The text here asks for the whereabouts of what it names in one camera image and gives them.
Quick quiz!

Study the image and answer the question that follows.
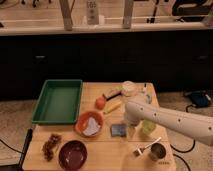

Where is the blue sponge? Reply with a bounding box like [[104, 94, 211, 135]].
[[111, 124, 127, 137]]

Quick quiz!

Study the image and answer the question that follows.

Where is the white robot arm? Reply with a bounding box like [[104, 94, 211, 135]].
[[124, 95, 213, 146]]

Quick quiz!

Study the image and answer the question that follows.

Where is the green plastic tray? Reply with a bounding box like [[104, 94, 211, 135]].
[[32, 79, 83, 125]]

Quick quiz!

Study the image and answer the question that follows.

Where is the light green cup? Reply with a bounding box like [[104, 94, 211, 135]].
[[142, 120, 156, 135]]

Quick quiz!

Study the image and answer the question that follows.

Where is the metal cup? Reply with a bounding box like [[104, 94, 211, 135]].
[[149, 143, 166, 161]]

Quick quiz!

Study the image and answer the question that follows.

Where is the white cloth in bowl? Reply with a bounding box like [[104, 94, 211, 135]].
[[83, 117, 101, 136]]

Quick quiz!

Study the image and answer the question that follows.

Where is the brown and black brush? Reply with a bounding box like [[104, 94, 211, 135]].
[[103, 87, 121, 101]]

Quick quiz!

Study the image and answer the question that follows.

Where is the orange toy fruit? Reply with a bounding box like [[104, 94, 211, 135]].
[[95, 97, 106, 110]]

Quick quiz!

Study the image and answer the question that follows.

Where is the white cup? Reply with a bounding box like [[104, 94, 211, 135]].
[[121, 81, 136, 97]]

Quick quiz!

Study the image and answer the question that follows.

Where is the orange bowl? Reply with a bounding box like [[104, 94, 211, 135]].
[[74, 111, 103, 137]]

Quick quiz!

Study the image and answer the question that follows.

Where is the dark red bowl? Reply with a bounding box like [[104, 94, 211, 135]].
[[58, 140, 87, 171]]

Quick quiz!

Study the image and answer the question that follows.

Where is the blue box on floor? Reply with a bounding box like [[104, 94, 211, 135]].
[[190, 92, 211, 107]]

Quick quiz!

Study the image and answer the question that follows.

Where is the bunch of brown grapes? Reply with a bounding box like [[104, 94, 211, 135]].
[[42, 134, 62, 161]]

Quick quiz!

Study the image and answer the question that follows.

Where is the black power cable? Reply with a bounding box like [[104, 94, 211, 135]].
[[170, 103, 201, 171]]

